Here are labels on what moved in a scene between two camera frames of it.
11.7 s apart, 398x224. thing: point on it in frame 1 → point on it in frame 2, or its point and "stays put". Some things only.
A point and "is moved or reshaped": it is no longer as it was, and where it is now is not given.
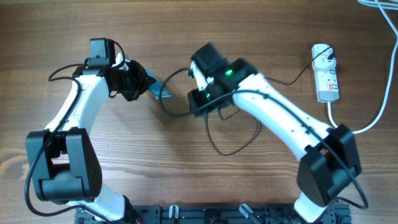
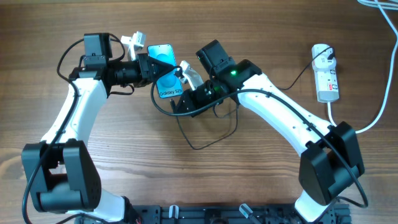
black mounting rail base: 173,214 stays put
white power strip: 324,63 stays put
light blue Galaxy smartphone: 156,88 is moved or reshaped
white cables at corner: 382,4 stays put
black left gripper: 143,81 → 145,63
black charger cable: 259,130 → 330,56
